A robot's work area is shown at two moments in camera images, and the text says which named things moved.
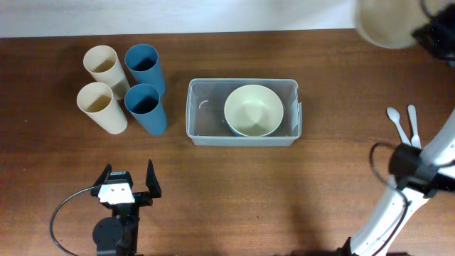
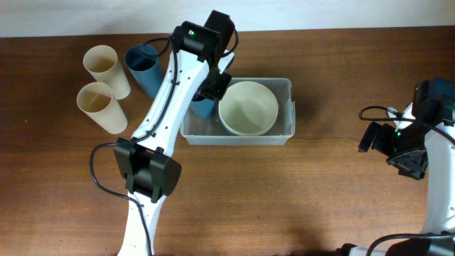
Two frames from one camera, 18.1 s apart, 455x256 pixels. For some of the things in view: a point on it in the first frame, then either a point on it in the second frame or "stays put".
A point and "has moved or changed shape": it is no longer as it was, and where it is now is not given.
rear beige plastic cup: [102, 62] stays put
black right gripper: [429, 35] to [414, 167]
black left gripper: [144, 198] to [220, 91]
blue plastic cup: [143, 102] to [204, 109]
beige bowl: [254, 110] has moved or changed shape
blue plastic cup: [143, 62] stays put
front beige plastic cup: [96, 99] stays put
